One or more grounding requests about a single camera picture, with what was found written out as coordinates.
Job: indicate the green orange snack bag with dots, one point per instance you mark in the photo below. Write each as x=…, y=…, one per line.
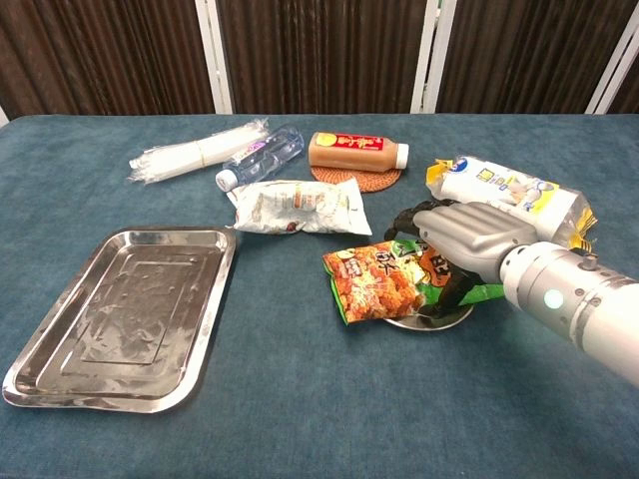
x=374, y=279

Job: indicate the clear-wrapped white straw bundle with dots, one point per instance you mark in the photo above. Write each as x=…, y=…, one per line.
x=185, y=154

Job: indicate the blue felt table cloth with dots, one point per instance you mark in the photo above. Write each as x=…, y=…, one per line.
x=299, y=399

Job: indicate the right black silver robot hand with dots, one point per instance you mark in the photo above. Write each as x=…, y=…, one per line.
x=474, y=234

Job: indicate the brown drink bottle red label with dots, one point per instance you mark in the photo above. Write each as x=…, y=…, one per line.
x=349, y=149

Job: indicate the rectangular steel tray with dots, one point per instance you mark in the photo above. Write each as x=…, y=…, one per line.
x=120, y=319

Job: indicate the white partition post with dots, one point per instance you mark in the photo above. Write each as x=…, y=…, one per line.
x=611, y=65
x=429, y=55
x=2, y=116
x=214, y=55

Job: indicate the white yellow food bag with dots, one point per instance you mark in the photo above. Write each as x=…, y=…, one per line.
x=499, y=187

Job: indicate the round woven brown coaster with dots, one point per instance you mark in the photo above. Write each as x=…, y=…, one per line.
x=359, y=180

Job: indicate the clear plastic water bottle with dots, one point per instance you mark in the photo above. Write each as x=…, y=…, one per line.
x=264, y=154

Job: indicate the white snack packet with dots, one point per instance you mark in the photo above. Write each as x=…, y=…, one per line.
x=299, y=207

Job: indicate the dark brown partition panel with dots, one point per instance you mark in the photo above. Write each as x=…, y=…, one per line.
x=630, y=100
x=319, y=55
x=100, y=55
x=524, y=55

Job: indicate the small metal bowl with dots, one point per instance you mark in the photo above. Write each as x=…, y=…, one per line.
x=424, y=323

